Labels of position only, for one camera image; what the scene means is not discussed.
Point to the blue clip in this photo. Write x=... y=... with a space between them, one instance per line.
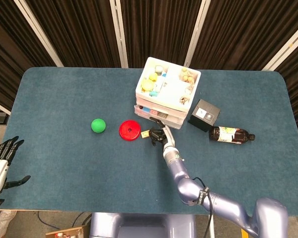
x=154 y=94

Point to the green ball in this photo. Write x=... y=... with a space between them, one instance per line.
x=98 y=126

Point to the beige small balls pile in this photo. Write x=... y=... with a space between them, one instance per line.
x=187 y=75

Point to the silver-blue right robot arm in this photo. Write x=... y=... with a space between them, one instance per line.
x=178 y=173

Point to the small yellow eraser block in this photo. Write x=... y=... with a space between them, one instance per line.
x=145 y=134

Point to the white blue tube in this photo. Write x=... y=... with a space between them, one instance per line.
x=161 y=83

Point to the white table leg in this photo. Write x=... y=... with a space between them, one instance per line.
x=213 y=230

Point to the large yellow round lid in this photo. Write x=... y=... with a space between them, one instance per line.
x=147 y=85

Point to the white plastic drawer organizer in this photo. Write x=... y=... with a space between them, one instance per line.
x=173 y=109

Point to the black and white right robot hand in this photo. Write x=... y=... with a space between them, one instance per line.
x=169 y=136

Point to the dark brown labelled bottle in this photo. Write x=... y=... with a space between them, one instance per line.
x=228 y=135

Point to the red round disc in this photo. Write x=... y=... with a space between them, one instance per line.
x=129 y=135

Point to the silver-blue robot torso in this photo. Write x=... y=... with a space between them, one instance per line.
x=144 y=225

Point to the brown cardboard box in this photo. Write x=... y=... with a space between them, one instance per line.
x=69 y=233

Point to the blue felt table mat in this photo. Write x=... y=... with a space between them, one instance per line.
x=89 y=173

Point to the white curtain frame post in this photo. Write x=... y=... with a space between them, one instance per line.
x=198 y=29
x=285 y=47
x=39 y=32
x=0 y=106
x=119 y=32

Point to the white shoe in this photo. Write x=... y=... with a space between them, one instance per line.
x=5 y=220

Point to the brown small trinkets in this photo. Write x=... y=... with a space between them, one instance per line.
x=184 y=100

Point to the black cube box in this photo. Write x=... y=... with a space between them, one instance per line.
x=203 y=116

